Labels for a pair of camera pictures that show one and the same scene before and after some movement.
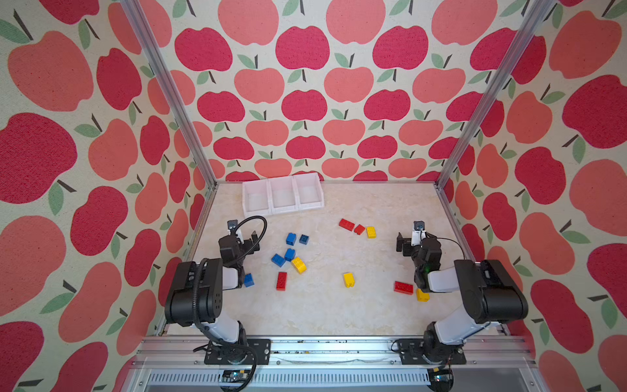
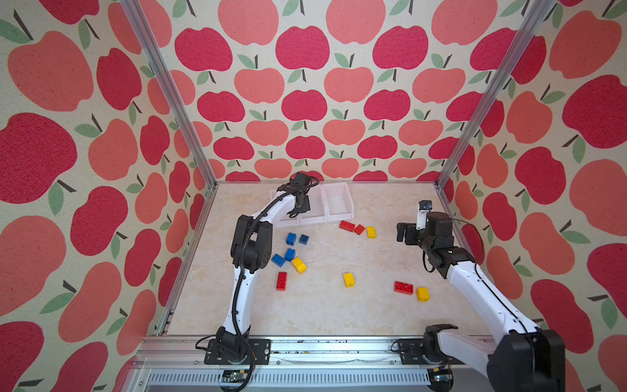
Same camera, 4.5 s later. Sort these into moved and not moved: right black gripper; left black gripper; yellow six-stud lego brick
Moved: right black gripper; left black gripper
Not moved: yellow six-stud lego brick
